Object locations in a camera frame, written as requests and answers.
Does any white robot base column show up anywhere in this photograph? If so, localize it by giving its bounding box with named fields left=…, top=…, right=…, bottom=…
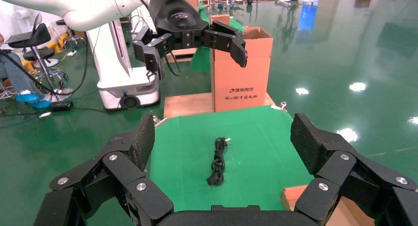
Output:
left=85, top=3, right=161, bottom=112

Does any green table cloth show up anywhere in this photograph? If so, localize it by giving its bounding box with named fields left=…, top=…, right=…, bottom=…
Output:
left=148, top=105, right=315, bottom=213
left=190, top=2, right=245, bottom=74

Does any tall printed cardboard box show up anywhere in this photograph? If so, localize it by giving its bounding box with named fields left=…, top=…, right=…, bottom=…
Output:
left=210, top=27, right=274, bottom=113

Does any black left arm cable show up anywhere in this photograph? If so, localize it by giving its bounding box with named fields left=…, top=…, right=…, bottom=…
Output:
left=0, top=32, right=90, bottom=98

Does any grey laptop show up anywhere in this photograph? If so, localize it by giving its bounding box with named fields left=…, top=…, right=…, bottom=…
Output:
left=4, top=13, right=42, bottom=44

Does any small plain cardboard box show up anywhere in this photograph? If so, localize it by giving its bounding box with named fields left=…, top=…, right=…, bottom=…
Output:
left=209, top=14, right=231, bottom=26

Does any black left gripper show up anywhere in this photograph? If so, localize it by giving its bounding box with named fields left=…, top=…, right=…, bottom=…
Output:
left=132, top=0, right=248, bottom=80

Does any black power cord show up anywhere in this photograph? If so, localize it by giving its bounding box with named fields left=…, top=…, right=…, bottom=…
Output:
left=206, top=137, right=232, bottom=187

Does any black power adapter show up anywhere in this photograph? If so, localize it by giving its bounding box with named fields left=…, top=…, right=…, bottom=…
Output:
left=50, top=101, right=74, bottom=113

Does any black office chair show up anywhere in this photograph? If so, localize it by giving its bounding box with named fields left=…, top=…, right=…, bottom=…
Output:
left=8, top=23, right=73, bottom=103

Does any yellow floor object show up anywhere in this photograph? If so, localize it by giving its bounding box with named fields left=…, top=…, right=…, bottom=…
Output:
left=48, top=32, right=70, bottom=54

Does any seated person in jeans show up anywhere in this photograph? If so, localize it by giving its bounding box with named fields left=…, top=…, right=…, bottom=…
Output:
left=0, top=0, right=53, bottom=110

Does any black round stool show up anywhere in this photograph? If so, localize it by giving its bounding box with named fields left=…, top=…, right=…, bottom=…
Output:
left=55, top=19, right=86, bottom=49

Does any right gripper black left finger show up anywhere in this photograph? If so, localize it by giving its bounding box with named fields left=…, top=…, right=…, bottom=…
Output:
left=33, top=114, right=174, bottom=226

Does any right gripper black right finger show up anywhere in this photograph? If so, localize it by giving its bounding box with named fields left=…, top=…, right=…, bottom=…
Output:
left=290, top=113, right=418, bottom=226

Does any flat open cardboard mailer box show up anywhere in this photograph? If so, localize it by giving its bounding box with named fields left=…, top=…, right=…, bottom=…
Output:
left=280, top=185, right=377, bottom=226

